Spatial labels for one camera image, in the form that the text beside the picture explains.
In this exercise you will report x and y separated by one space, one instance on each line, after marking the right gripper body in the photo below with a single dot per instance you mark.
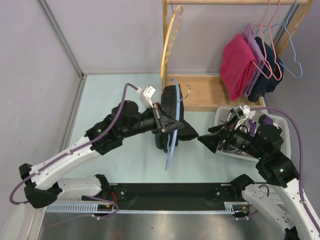
238 138

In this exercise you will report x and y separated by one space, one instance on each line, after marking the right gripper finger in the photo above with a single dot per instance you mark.
218 129
211 141

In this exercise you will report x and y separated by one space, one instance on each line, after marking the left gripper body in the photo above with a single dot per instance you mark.
152 120

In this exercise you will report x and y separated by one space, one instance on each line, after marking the light blue plastic hanger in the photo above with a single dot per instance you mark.
172 140

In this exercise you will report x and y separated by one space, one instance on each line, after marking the purple camouflage trousers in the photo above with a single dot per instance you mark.
265 122

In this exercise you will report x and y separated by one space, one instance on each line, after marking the black trousers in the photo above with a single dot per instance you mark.
169 105

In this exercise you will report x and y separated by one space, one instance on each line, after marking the yellow hanger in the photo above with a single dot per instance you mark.
170 30

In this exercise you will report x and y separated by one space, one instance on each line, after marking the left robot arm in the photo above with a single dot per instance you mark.
45 182

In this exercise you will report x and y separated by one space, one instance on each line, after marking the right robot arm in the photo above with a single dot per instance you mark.
299 221

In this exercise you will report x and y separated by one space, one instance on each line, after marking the pink trousers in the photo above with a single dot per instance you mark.
237 67

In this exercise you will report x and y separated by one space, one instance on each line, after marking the lilac trousers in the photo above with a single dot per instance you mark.
249 37

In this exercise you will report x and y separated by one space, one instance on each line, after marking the white plastic basket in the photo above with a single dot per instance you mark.
285 140

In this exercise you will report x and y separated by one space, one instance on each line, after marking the wooden clothes rack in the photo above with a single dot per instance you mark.
207 91

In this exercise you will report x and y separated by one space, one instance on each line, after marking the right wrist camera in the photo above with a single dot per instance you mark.
242 113

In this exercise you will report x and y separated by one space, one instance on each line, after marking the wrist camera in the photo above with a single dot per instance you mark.
242 113
145 96

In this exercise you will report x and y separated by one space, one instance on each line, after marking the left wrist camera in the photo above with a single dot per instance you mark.
145 96

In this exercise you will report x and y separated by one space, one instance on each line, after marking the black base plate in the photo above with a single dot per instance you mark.
172 196

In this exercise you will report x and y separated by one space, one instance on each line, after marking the white cable duct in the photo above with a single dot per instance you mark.
106 208

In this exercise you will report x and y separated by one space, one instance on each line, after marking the pink wire hanger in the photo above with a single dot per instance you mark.
273 48
259 27

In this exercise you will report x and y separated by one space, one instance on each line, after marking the blue wire hanger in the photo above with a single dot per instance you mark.
287 29

